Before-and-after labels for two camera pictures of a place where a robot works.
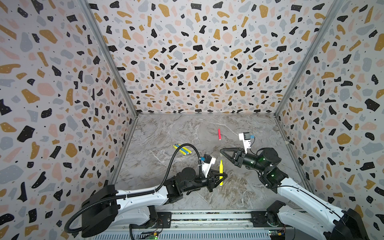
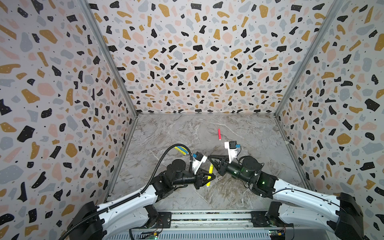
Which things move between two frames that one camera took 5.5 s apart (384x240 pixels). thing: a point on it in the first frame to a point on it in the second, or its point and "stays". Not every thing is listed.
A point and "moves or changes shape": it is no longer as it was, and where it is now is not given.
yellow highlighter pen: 221,171 moves or changes shape
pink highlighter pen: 219,134 stays
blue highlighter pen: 183,149 stays
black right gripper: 238,158 to 226,166
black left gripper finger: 225,176 to 204,176
